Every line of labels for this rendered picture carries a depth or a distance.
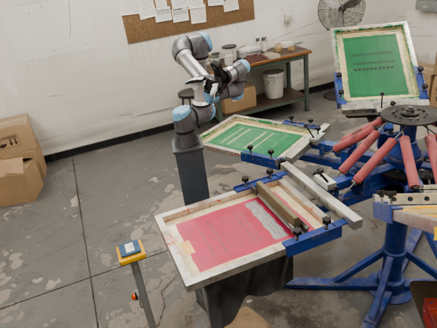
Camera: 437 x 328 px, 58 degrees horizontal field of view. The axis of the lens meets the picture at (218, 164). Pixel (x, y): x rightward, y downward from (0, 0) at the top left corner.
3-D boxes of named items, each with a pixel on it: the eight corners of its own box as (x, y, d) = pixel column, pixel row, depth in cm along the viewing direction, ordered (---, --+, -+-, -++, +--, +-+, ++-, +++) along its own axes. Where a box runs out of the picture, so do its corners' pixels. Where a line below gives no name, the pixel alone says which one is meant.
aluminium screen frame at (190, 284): (187, 293, 168) (186, 286, 166) (155, 221, 217) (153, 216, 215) (341, 233, 190) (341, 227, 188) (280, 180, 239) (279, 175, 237)
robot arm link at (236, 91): (220, 97, 202) (220, 78, 194) (237, 92, 206) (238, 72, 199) (229, 104, 197) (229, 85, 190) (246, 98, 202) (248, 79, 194)
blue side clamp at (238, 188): (237, 200, 228) (236, 190, 224) (234, 196, 232) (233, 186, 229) (283, 185, 236) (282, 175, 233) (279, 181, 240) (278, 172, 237)
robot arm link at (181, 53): (162, 36, 207) (212, 93, 184) (181, 31, 212) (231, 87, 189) (162, 54, 216) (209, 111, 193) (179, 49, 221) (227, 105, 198)
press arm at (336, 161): (233, 146, 308) (232, 139, 305) (237, 143, 311) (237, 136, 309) (400, 184, 235) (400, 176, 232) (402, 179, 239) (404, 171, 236)
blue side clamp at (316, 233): (287, 258, 181) (287, 246, 178) (281, 252, 185) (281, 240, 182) (341, 237, 189) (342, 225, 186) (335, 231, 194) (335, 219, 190)
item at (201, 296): (212, 340, 196) (201, 276, 176) (186, 281, 234) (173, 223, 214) (218, 337, 197) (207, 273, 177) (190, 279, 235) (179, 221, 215)
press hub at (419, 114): (387, 318, 256) (410, 127, 192) (348, 279, 288) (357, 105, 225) (434, 296, 266) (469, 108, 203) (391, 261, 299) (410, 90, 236)
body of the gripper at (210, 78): (214, 98, 181) (231, 88, 188) (215, 81, 175) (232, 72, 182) (202, 92, 184) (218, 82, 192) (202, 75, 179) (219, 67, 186)
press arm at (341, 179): (323, 196, 212) (323, 188, 210) (317, 191, 217) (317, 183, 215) (350, 187, 217) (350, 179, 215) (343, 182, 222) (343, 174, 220)
